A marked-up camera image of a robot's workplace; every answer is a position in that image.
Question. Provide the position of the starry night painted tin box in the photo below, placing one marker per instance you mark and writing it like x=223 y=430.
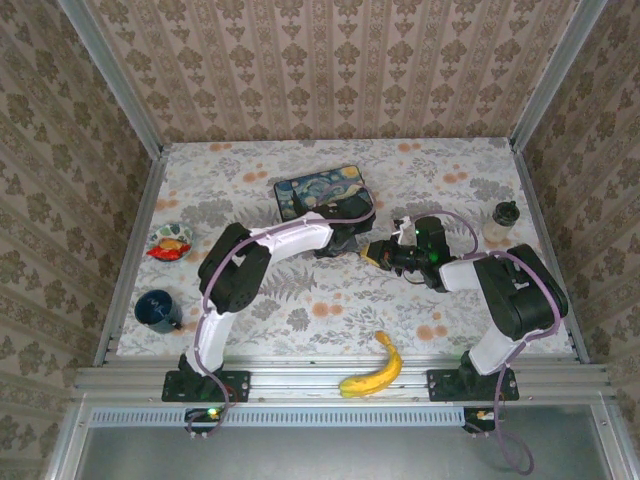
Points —
x=300 y=187

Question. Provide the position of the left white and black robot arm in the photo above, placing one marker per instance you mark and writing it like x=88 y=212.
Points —
x=290 y=240

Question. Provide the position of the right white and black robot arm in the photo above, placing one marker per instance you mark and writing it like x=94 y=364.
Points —
x=520 y=295

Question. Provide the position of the floral patterned tablecloth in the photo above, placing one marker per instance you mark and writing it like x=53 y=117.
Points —
x=350 y=300

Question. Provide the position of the clear bottle with black lid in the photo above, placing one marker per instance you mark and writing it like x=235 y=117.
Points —
x=500 y=225

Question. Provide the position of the yellow banana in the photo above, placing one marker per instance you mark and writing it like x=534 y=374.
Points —
x=380 y=377

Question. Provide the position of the small black electronics board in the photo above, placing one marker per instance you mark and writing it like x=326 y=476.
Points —
x=475 y=417
x=200 y=416

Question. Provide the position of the leaf-patterned bowl with teal rim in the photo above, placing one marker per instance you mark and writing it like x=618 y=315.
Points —
x=175 y=231

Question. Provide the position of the red snack packet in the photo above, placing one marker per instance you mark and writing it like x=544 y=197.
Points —
x=167 y=250

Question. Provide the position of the dark blue mug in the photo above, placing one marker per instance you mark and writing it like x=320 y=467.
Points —
x=155 y=310

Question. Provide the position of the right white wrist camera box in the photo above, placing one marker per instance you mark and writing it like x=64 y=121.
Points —
x=401 y=229

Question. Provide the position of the aluminium frame side rail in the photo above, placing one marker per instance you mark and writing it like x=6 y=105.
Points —
x=132 y=260
x=550 y=250

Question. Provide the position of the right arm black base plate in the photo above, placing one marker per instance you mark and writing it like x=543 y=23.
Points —
x=442 y=385

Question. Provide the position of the aluminium front mounting rail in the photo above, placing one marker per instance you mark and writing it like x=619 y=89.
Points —
x=300 y=385

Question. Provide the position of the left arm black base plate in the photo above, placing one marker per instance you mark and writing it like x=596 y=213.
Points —
x=237 y=385

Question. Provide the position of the aluminium frame corner post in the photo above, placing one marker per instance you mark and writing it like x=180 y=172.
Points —
x=557 y=75
x=112 y=75

